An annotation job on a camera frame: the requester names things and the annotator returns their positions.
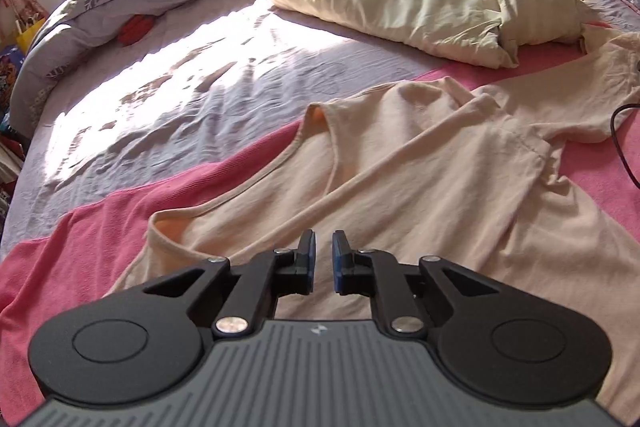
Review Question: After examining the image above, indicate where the beige short-sleeve t-shirt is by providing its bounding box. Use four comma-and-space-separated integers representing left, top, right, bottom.
114, 27, 639, 421

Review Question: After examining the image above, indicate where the pink fleece blanket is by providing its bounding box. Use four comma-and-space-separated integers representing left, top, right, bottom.
0, 18, 640, 427

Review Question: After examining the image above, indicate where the red cloth item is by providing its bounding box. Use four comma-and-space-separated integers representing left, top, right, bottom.
116, 14, 156, 46

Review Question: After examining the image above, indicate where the grey leaf-print quilt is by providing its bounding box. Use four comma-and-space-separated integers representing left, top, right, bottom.
9, 0, 193, 139

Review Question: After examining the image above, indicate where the yellow gift bag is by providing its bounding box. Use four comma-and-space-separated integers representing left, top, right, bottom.
15, 17, 44, 55

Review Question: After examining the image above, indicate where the black cable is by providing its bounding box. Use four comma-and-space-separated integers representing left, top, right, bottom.
610, 102, 640, 191

